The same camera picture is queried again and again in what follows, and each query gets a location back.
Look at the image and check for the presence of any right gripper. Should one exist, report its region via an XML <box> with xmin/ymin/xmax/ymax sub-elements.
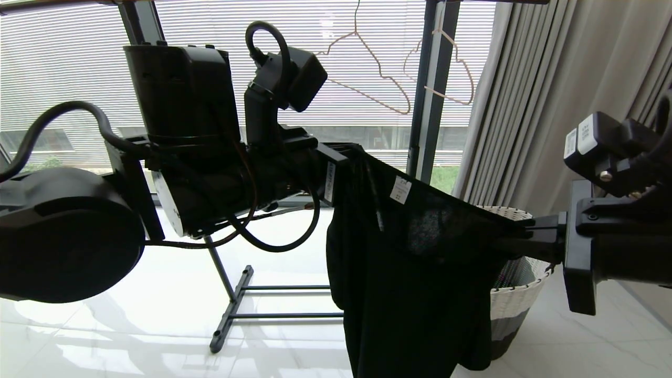
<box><xmin>563</xmin><ymin>180</ymin><xmax>672</xmax><ymax>317</ymax></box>

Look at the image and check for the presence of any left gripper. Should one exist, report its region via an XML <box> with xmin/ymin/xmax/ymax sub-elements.
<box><xmin>153</xmin><ymin>126</ymin><xmax>351</xmax><ymax>238</ymax></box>

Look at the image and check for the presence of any black garment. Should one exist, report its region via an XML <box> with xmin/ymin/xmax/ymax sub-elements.
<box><xmin>325</xmin><ymin>142</ymin><xmax>532</xmax><ymax>378</ymax></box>

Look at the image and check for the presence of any pink clothes hanger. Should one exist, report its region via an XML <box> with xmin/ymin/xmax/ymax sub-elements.
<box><xmin>403</xmin><ymin>26</ymin><xmax>475</xmax><ymax>106</ymax></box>
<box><xmin>315</xmin><ymin>0</ymin><xmax>412</xmax><ymax>116</ymax></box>

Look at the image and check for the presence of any black clothes rack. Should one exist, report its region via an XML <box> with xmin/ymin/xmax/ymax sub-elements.
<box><xmin>0</xmin><ymin>0</ymin><xmax>550</xmax><ymax>354</ymax></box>

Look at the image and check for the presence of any white laundry basket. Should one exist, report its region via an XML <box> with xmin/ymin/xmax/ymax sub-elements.
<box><xmin>475</xmin><ymin>205</ymin><xmax>555</xmax><ymax>361</ymax></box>

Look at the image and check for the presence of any beige curtain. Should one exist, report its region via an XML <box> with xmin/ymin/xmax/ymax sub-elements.
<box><xmin>450</xmin><ymin>0</ymin><xmax>672</xmax><ymax>224</ymax></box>

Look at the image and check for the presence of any window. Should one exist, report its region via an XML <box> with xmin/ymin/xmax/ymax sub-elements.
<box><xmin>0</xmin><ymin>0</ymin><xmax>497</xmax><ymax>211</ymax></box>

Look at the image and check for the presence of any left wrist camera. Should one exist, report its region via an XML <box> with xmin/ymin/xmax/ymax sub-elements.
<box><xmin>244</xmin><ymin>46</ymin><xmax>329</xmax><ymax>153</ymax></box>

